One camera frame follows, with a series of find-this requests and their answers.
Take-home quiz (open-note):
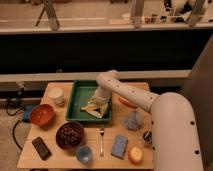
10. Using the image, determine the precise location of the orange bowl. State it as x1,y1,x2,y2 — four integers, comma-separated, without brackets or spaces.
29,104,55,126

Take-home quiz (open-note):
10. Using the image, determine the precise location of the dark bowl of nuts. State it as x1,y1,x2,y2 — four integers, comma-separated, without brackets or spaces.
56,121,85,151

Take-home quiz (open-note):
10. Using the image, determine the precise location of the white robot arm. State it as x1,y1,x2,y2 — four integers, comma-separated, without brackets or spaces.
95,70,204,171

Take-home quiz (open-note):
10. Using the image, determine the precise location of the white paper cup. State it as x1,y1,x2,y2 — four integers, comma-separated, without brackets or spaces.
48,87,64,106

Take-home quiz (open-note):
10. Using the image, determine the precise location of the silver fork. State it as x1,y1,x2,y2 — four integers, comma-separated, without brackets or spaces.
99,126,105,157

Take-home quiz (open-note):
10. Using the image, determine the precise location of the pale corn cob piece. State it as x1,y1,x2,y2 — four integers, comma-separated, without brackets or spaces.
87,111,103,119

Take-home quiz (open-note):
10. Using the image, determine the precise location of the green plastic tray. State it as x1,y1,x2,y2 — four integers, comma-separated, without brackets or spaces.
66,80,112,123

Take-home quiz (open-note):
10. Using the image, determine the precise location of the crumpled blue cloth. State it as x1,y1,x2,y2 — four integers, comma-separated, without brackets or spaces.
122,110,143,131

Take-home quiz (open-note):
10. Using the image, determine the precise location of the black remote control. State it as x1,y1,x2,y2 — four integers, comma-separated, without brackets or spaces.
32,137,51,160

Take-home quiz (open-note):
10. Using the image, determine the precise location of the blue plastic cup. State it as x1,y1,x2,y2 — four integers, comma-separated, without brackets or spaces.
76,145,92,164

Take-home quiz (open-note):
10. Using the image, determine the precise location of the blue sponge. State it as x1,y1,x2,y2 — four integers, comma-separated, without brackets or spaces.
111,135,128,159

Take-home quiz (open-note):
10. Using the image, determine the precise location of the small metal cup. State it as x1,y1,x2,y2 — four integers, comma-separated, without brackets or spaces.
143,131,152,146

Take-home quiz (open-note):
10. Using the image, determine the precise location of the orange carrot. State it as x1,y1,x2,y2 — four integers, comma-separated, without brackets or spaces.
118,96,137,108

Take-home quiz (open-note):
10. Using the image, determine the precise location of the orange fruit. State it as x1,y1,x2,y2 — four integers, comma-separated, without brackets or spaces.
128,146,143,164

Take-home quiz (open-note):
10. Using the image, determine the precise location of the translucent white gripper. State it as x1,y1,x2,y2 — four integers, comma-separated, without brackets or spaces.
91,87,109,111

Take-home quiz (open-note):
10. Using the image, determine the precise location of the blue power box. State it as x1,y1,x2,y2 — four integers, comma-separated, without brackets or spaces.
22,105,35,123

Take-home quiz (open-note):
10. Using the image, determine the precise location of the black cable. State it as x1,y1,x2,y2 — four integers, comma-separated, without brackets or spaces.
5,90,25,151

